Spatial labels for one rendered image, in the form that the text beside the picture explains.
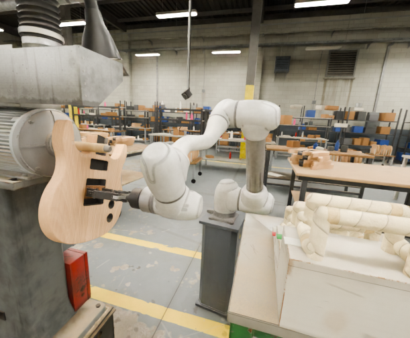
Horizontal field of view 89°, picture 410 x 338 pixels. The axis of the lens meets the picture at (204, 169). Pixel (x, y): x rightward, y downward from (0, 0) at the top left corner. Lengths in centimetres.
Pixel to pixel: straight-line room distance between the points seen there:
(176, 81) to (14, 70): 1209
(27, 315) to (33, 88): 97
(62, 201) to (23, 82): 35
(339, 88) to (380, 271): 1179
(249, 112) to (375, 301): 75
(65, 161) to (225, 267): 118
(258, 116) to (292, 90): 1083
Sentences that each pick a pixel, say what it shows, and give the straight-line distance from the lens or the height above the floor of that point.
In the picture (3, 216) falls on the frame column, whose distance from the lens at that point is 113.
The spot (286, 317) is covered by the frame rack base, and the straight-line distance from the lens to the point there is 57.
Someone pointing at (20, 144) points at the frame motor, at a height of 126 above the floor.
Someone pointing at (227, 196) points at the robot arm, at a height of 88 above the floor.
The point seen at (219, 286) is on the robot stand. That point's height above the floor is 23.
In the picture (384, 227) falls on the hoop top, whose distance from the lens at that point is 50.
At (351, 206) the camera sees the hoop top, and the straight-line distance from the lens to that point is 56.
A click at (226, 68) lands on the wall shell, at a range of 1211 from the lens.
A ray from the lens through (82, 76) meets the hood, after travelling 65.
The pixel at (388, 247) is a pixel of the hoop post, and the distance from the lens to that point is 62.
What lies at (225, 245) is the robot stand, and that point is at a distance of 148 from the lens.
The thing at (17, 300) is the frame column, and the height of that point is 57.
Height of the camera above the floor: 136
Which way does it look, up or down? 13 degrees down
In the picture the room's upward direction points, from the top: 3 degrees clockwise
